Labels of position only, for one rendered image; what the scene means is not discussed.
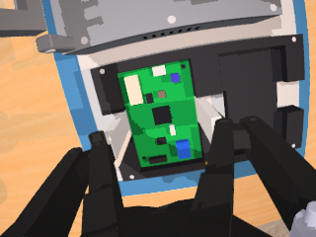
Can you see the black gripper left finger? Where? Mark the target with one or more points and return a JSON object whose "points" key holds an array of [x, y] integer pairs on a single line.
{"points": [[53, 208]]}

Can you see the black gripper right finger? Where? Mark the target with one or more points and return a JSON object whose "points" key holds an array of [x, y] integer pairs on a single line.
{"points": [[288, 178]]}

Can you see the green circuit board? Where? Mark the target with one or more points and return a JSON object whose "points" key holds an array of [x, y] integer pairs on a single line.
{"points": [[161, 110]]}

